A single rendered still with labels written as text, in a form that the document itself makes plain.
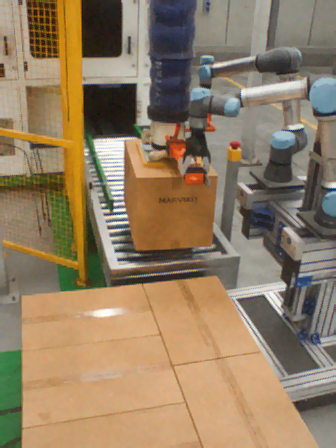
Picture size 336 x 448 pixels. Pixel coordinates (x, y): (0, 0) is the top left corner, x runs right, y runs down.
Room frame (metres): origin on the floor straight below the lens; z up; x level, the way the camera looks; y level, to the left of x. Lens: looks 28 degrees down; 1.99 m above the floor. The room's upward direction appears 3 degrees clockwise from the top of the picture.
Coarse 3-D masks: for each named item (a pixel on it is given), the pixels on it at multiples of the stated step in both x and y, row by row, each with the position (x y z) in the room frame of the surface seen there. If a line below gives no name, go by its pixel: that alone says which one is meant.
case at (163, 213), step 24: (144, 168) 2.30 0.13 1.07; (168, 168) 2.32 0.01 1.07; (144, 192) 2.18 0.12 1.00; (168, 192) 2.21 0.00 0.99; (192, 192) 2.23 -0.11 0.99; (216, 192) 2.25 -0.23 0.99; (144, 216) 2.18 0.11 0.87; (168, 216) 2.21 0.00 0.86; (192, 216) 2.23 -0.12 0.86; (144, 240) 2.18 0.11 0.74; (168, 240) 2.21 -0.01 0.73; (192, 240) 2.23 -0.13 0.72
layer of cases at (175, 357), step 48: (96, 288) 2.01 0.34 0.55; (144, 288) 2.04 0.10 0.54; (192, 288) 2.05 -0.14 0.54; (48, 336) 1.63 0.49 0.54; (96, 336) 1.65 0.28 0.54; (144, 336) 1.67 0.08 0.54; (192, 336) 1.69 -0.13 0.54; (240, 336) 1.70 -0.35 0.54; (48, 384) 1.36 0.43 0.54; (96, 384) 1.37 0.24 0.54; (144, 384) 1.39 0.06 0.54; (192, 384) 1.40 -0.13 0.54; (240, 384) 1.41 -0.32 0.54; (48, 432) 1.13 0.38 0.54; (96, 432) 1.15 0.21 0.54; (144, 432) 1.16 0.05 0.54; (192, 432) 1.17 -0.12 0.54; (240, 432) 1.18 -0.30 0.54; (288, 432) 1.18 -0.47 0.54
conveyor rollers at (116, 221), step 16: (96, 144) 4.17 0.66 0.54; (112, 144) 4.19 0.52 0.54; (112, 160) 3.77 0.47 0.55; (96, 176) 3.46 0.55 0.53; (112, 176) 3.48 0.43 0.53; (96, 192) 3.19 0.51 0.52; (112, 192) 3.14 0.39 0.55; (112, 224) 2.68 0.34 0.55; (128, 224) 2.71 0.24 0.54; (112, 240) 2.50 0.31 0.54; (128, 240) 2.52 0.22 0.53; (128, 256) 2.34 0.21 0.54; (144, 256) 2.36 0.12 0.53; (160, 256) 2.39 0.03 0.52; (176, 256) 2.34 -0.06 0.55; (192, 256) 2.36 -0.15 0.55
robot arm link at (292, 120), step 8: (288, 48) 2.51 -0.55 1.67; (296, 48) 2.56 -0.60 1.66; (296, 56) 2.51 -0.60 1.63; (296, 64) 2.50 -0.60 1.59; (280, 72) 2.49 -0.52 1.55; (288, 72) 2.48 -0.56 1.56; (296, 72) 2.49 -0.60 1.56; (280, 80) 2.52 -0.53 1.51; (288, 80) 2.49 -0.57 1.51; (296, 80) 2.51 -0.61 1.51; (288, 104) 2.47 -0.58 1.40; (296, 104) 2.47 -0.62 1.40; (288, 112) 2.47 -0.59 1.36; (296, 112) 2.46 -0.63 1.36; (288, 120) 2.46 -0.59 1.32; (296, 120) 2.46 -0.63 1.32; (288, 128) 2.45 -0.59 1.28; (296, 128) 2.43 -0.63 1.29; (296, 136) 2.42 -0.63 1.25; (304, 136) 2.46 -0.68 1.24; (304, 144) 2.45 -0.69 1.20; (296, 152) 2.40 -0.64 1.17
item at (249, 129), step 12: (264, 0) 5.34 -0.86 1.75; (264, 12) 5.34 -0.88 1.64; (264, 24) 5.35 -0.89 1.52; (252, 36) 5.43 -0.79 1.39; (264, 36) 5.35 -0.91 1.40; (252, 48) 5.40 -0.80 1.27; (264, 48) 5.36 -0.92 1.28; (252, 72) 5.34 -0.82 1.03; (252, 84) 5.33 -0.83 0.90; (252, 108) 5.34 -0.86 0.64; (252, 120) 5.34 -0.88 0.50; (252, 132) 5.35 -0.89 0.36; (252, 144) 5.35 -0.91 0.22; (252, 156) 5.36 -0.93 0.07
